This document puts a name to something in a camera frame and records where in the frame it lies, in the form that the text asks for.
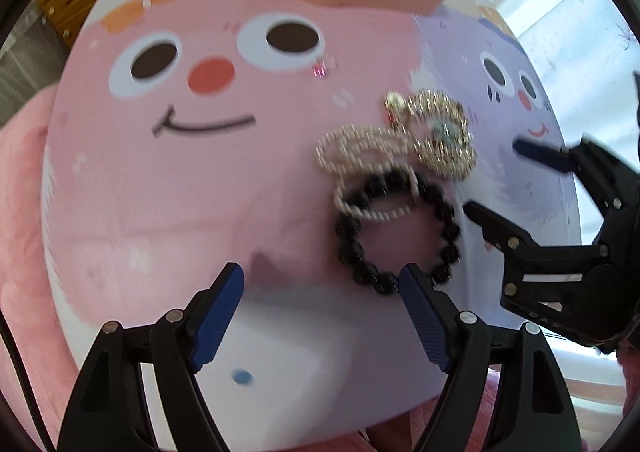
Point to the gold rhinestone jewelry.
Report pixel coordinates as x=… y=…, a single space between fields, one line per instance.
x=445 y=156

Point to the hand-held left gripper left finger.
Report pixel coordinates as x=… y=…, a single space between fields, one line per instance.
x=220 y=312

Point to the pink quilted blanket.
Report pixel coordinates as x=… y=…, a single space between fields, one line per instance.
x=30 y=232

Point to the cartoon printed tablecloth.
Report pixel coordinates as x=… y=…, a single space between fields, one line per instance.
x=175 y=182

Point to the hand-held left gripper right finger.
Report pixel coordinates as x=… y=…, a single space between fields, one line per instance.
x=424 y=312

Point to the pink fleece cloth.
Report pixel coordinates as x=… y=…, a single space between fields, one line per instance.
x=480 y=412

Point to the small pink crystal earring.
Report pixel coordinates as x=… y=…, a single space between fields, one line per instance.
x=324 y=67

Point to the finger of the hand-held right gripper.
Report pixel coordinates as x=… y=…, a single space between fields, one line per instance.
x=542 y=154
x=500 y=227

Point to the white pearl bead strand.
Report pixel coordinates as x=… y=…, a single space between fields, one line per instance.
x=345 y=202

